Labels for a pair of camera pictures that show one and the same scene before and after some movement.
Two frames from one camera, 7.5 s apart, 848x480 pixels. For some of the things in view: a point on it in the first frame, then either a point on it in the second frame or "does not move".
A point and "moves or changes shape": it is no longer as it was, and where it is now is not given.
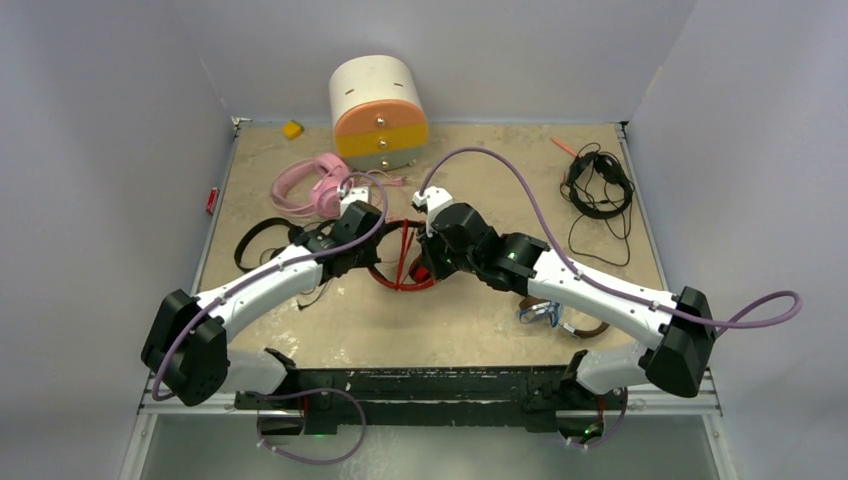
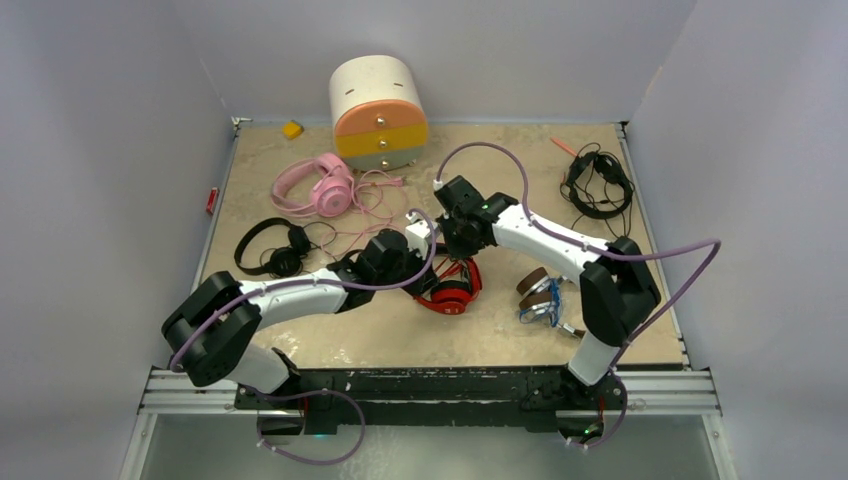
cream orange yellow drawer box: x=380 y=120 does not move
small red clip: x=212 y=200 does not move
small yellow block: x=292 y=130 does not move
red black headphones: x=420 y=274 moves or changes shape
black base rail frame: x=323 y=398 does not move
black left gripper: x=370 y=257 → x=422 y=284
